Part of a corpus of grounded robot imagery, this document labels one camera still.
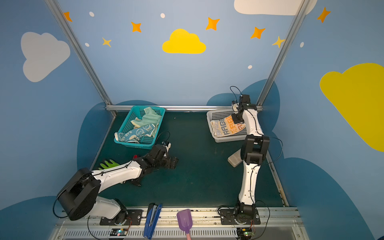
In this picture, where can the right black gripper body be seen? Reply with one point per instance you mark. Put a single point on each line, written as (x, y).
(237, 118)

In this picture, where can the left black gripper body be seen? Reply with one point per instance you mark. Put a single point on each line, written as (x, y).
(172, 161)

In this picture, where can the orange striped rabbit towel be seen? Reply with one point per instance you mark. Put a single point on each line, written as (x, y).
(226, 127)

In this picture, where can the teal plastic basket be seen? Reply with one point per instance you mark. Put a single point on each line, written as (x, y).
(139, 126)

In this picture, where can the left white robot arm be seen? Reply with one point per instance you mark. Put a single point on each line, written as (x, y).
(80, 196)

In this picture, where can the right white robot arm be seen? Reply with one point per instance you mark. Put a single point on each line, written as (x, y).
(252, 154)

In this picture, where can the grey plastic basket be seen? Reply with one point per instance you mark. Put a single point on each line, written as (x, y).
(222, 114)

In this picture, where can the green blue patterned towel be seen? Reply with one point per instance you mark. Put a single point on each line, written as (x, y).
(139, 126)

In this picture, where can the blue stapler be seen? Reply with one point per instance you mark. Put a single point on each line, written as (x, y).
(153, 214)

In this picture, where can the grey sponge block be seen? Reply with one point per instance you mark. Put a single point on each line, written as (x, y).
(235, 159)

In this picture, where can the purple plastic scoop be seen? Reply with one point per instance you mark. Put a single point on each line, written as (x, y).
(185, 222)

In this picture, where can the left green circuit board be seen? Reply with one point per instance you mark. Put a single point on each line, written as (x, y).
(119, 232)

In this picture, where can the green circuit board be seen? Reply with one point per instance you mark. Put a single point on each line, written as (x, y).
(119, 232)
(244, 234)

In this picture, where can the right green circuit board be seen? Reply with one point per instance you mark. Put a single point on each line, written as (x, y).
(244, 234)

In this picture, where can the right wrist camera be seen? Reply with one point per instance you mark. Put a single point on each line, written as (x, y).
(235, 106)

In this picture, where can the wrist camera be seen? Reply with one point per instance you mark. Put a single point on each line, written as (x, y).
(167, 145)
(235, 106)

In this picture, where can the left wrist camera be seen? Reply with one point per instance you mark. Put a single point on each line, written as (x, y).
(167, 145)

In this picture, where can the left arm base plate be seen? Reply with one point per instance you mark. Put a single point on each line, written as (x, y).
(124, 218)

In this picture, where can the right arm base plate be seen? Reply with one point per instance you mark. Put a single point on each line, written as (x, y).
(229, 217)

